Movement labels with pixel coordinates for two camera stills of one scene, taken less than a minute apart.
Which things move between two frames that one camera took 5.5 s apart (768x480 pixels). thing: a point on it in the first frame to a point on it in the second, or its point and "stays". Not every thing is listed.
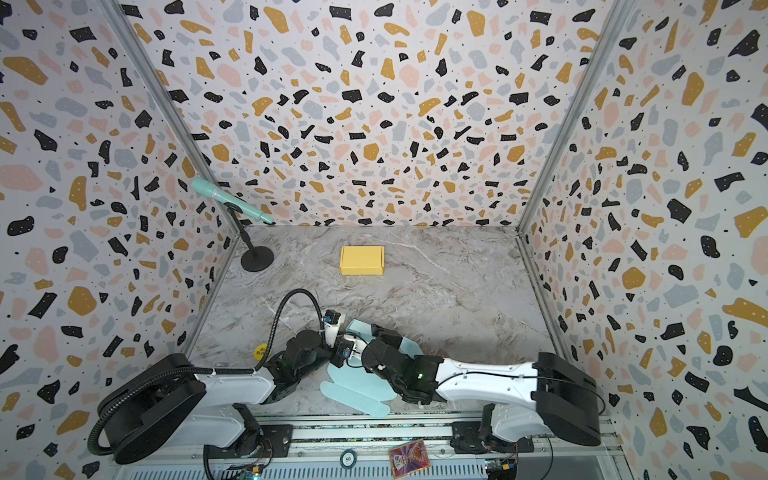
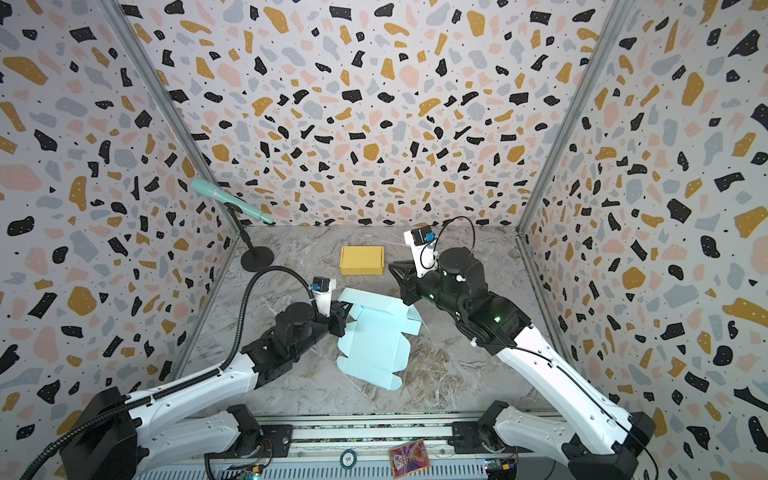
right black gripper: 369,352 to 411,283
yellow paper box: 362,260 stays
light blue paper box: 353,386 to 374,345
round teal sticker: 348,458 stays
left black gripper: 324,342 to 336,318
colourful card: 409,458 stays
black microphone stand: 259,258 stays
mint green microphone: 212,190 stays
